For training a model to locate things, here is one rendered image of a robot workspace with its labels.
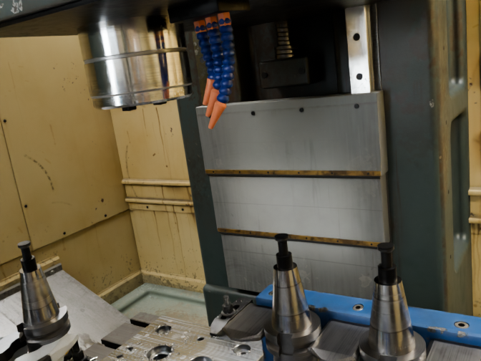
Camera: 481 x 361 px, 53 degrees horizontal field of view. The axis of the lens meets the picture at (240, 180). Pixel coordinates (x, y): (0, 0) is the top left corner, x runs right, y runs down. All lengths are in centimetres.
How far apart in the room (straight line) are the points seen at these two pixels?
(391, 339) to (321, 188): 69
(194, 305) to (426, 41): 139
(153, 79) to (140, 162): 133
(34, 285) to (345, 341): 38
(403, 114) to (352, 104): 11
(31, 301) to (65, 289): 121
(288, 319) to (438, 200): 65
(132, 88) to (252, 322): 36
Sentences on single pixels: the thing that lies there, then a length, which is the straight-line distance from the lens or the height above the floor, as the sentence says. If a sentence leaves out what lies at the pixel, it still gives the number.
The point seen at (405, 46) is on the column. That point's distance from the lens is 107.
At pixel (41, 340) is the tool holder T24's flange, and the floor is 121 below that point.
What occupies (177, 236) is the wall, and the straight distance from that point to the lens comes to 203.
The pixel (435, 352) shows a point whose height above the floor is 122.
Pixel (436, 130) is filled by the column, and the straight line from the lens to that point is 108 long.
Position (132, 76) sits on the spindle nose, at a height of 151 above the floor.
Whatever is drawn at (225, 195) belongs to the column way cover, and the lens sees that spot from 129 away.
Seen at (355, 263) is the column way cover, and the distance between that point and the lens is 118.
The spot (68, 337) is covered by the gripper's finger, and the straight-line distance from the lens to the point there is 69.
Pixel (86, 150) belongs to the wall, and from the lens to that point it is 200.
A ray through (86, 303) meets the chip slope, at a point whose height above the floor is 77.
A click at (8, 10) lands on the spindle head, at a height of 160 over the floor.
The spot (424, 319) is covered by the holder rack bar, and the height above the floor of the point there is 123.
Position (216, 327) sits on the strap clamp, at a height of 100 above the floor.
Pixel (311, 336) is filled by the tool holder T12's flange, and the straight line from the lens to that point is 54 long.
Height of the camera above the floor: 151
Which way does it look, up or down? 13 degrees down
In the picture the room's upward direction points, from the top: 8 degrees counter-clockwise
